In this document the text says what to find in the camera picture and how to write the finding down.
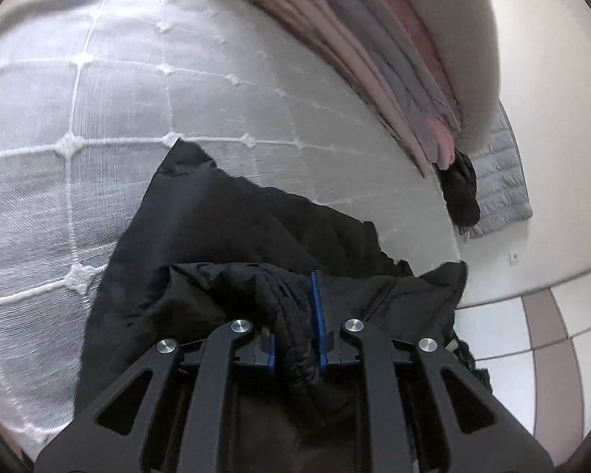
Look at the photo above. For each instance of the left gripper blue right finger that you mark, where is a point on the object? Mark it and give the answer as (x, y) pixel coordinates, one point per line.
(422, 406)

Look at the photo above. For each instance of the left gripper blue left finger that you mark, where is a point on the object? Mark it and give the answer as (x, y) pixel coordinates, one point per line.
(171, 411)

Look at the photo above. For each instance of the black puffer jacket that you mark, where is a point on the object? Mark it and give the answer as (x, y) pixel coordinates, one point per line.
(206, 248)

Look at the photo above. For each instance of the black garment near headboard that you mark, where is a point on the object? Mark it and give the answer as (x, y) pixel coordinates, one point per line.
(459, 188)

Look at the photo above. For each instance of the grey padded headboard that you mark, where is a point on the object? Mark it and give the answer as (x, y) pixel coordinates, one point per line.
(502, 194)

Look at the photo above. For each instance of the pink folded blanket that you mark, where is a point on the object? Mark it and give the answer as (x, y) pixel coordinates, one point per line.
(422, 41)

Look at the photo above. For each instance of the grey-blue folded blanket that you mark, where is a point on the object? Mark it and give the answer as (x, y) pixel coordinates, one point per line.
(390, 47)

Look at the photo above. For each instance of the grey quilted bed mattress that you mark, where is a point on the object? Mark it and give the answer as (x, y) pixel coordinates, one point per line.
(93, 94)

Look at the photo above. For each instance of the large grey pillow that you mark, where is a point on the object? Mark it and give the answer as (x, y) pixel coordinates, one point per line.
(464, 33)

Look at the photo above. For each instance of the beige folded blanket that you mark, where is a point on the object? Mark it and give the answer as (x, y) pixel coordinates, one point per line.
(317, 25)

